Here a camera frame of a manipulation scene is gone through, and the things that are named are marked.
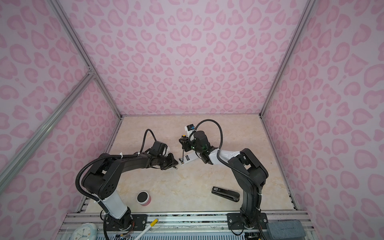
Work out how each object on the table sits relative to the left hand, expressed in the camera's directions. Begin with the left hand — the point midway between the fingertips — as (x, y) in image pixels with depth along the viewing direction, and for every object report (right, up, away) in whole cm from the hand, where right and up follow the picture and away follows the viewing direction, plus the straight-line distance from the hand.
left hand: (179, 160), depth 92 cm
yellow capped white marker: (-13, -28, -22) cm, 38 cm away
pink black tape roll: (-17, -16, -16) cm, 28 cm away
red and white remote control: (+7, +2, +3) cm, 8 cm away
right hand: (+2, +14, -3) cm, 14 cm away
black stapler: (+26, -15, -13) cm, 33 cm away
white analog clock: (-40, -28, -23) cm, 54 cm away
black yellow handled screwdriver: (+3, +13, -5) cm, 14 cm away
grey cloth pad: (+51, -26, -24) cm, 63 cm away
